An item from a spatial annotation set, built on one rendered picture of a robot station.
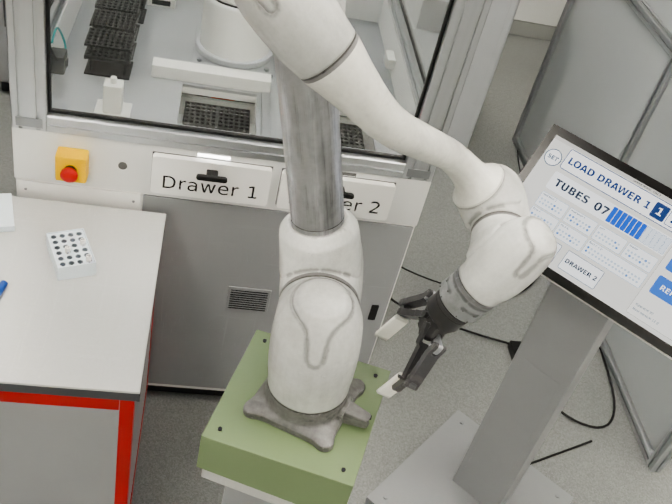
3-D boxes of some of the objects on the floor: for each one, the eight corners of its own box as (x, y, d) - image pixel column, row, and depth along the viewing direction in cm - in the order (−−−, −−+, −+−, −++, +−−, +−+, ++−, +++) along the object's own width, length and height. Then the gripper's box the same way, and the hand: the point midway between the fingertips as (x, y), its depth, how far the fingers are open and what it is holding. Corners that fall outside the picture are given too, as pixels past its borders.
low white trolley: (125, 582, 212) (140, 392, 164) (-135, 572, 201) (-201, 366, 153) (149, 404, 256) (166, 213, 208) (-63, 387, 245) (-97, 182, 197)
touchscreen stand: (488, 610, 226) (651, 363, 162) (364, 502, 244) (467, 242, 180) (570, 503, 259) (732, 263, 195) (455, 415, 278) (570, 169, 213)
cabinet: (356, 416, 269) (421, 227, 218) (27, 390, 250) (14, 178, 200) (337, 231, 341) (382, 57, 290) (80, 201, 322) (81, 10, 272)
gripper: (434, 244, 151) (364, 307, 163) (446, 352, 133) (366, 413, 146) (465, 261, 154) (394, 322, 166) (480, 368, 136) (400, 427, 149)
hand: (385, 361), depth 155 cm, fingers open, 13 cm apart
